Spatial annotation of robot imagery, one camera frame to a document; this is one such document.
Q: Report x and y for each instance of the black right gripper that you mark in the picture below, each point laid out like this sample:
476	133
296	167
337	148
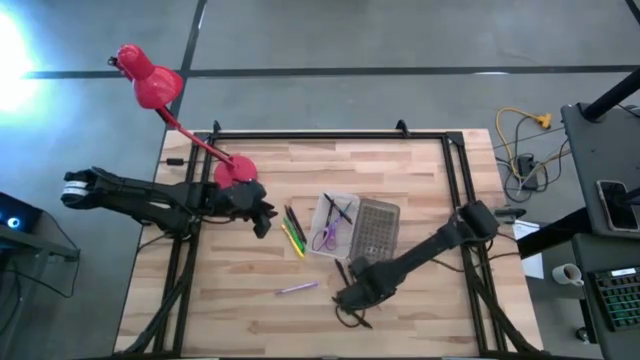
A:
375	282

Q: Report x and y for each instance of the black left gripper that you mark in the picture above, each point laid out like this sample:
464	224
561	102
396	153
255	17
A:
240	197

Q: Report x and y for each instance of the brown pen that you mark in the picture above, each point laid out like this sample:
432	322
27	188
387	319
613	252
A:
290	216

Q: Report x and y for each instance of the yellow pen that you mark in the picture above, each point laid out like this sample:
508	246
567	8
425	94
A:
292	241

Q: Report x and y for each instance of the clear plastic supply box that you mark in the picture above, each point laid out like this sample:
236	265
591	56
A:
317	215

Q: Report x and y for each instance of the purple pen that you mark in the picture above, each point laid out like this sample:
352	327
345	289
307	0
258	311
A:
297	288

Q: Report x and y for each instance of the purple scissors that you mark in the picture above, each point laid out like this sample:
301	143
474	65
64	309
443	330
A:
331	231

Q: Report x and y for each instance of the grey textured box lid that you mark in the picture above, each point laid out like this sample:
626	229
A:
375	232

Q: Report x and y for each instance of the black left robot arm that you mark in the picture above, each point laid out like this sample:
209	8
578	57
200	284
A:
130	197

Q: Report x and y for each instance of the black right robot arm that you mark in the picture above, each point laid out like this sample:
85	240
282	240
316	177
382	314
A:
425	250

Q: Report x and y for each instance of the red desk lamp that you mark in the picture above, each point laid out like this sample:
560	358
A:
155	85

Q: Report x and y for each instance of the white paper sheet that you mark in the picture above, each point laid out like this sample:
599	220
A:
532	265

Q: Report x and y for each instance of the black metal bar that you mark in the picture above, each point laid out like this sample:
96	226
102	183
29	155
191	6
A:
555	232

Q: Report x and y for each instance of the white mug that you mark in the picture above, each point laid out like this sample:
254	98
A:
567	274

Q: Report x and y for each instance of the grey side stand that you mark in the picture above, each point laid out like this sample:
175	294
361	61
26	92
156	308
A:
45	247

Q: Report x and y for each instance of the black power adapter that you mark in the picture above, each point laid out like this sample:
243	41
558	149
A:
526	167

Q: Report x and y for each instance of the black caster wheel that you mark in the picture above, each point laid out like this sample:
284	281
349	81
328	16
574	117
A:
582	334

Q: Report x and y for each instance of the black device with blue light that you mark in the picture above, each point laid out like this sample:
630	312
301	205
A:
15	215

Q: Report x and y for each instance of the backlit keyboard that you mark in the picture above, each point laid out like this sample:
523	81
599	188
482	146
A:
620	300

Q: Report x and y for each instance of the black smartphone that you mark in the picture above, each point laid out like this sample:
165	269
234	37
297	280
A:
612	205

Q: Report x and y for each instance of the grey desk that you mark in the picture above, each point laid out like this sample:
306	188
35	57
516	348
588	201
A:
595	150

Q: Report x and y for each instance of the black pole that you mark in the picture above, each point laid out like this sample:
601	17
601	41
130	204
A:
612	97

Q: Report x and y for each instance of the black metal table frame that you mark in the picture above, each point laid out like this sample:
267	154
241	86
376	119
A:
325	135

